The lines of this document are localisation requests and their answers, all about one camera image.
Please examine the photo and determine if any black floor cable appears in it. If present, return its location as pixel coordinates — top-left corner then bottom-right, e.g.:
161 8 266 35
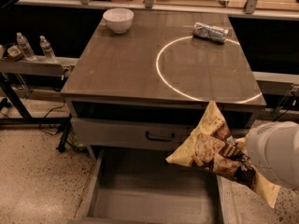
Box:
37 99 70 137
272 101 293 123

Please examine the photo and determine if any left clear water bottle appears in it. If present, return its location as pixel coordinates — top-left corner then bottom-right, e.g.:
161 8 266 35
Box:
17 33 36 61

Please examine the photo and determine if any black floor cable left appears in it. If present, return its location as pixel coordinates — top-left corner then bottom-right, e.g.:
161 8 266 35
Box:
37 99 70 137

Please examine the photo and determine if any silver foil snack bag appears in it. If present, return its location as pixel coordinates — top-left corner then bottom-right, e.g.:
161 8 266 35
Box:
192 22 229 44

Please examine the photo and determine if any small bowl on side shelf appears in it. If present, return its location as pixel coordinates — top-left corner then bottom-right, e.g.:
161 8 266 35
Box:
3 44 23 62

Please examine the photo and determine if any grey metal drawer cabinet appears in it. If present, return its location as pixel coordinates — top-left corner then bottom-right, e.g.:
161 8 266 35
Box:
60 8 267 170

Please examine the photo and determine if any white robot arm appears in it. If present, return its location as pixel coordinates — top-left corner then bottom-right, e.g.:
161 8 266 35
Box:
246 121 299 189

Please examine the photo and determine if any white ceramic bowl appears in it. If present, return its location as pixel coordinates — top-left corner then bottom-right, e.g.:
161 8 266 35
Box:
103 8 134 34

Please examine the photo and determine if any brown sea salt chip bag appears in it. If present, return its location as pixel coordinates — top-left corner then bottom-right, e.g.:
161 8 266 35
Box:
166 101 280 208

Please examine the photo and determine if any open middle drawer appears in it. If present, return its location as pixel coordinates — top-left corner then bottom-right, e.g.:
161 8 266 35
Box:
68 147 225 224

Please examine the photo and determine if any clear water bottle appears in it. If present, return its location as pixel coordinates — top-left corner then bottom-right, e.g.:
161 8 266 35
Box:
17 33 36 61
39 35 57 63

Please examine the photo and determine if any grey side shelf bench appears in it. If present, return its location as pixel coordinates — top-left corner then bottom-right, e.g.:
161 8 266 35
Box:
0 56 78 125

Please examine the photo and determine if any closed top drawer with handle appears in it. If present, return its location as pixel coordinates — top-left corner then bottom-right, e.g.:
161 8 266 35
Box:
70 117 252 156

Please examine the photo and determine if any black floor cable right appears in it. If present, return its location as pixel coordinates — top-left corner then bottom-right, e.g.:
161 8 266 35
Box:
272 101 293 123

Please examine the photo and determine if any right clear water bottle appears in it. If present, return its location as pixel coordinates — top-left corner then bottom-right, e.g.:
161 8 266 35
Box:
39 35 57 63

